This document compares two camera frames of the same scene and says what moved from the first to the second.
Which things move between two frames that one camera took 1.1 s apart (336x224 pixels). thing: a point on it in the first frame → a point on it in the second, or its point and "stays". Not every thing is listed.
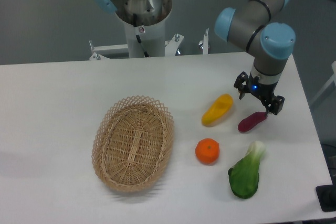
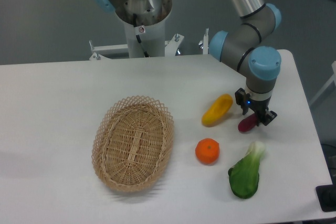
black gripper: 263,92 → 259,106
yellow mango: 219,108 stays
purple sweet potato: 249,121 stays
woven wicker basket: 133,143 stays
